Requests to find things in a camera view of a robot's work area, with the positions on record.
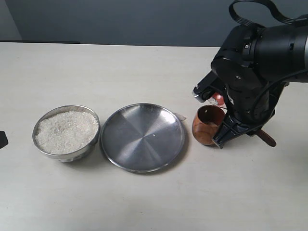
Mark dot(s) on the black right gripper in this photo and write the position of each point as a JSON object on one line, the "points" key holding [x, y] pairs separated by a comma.
{"points": [[244, 83]]}

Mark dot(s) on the dark red wooden spoon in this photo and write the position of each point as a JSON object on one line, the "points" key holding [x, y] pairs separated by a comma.
{"points": [[263, 135]]}

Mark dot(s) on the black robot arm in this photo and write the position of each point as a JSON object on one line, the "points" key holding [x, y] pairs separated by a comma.
{"points": [[288, 42]]}

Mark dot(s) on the steel bowl of rice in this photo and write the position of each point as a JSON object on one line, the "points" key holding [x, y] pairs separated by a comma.
{"points": [[67, 133]]}

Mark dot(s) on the brown wooden cup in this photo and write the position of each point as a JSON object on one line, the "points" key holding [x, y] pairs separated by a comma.
{"points": [[206, 123]]}

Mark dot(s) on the clear tape piece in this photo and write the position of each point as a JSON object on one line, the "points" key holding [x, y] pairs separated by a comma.
{"points": [[180, 117]]}

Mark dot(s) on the round steel plate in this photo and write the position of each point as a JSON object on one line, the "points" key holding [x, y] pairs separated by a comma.
{"points": [[142, 137]]}

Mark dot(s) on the black object at left edge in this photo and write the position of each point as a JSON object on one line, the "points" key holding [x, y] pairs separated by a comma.
{"points": [[3, 139]]}

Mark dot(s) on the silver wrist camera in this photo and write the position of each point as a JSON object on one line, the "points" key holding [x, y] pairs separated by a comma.
{"points": [[205, 88]]}

